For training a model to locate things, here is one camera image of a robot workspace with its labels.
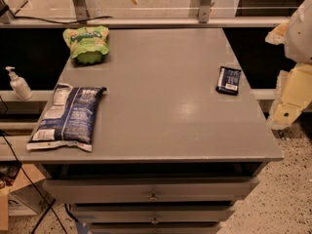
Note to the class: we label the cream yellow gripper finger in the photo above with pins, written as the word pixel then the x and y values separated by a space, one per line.
pixel 277 35
pixel 293 94

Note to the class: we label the blue rxbar blueberry wrapper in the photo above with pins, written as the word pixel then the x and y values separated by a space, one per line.
pixel 228 81

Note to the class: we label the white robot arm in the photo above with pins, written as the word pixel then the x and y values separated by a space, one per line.
pixel 298 38

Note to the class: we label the green rice chip bag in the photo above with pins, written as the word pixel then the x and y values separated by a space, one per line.
pixel 87 45

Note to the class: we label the blue white chip bag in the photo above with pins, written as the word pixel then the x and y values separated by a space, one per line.
pixel 70 120

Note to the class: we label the grey drawer cabinet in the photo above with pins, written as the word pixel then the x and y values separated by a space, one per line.
pixel 161 116

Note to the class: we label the top grey drawer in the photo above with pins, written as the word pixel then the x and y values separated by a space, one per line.
pixel 150 190

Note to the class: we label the grey drawer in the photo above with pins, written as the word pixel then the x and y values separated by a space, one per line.
pixel 153 213
pixel 160 228
pixel 150 190

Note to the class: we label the bottom grey drawer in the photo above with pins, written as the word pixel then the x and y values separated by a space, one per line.
pixel 160 228

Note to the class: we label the middle grey drawer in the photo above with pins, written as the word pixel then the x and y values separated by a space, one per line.
pixel 153 213

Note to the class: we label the white pump sanitizer bottle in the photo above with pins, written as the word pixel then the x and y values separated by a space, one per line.
pixel 19 85

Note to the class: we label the cardboard box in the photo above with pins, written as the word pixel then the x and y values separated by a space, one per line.
pixel 24 197

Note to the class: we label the right grey metal bracket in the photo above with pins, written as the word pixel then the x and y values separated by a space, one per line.
pixel 204 11

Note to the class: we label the grey metal bracket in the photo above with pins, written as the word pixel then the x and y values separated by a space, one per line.
pixel 204 11
pixel 80 10

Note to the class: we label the left grey metal bracket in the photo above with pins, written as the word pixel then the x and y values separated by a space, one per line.
pixel 80 10

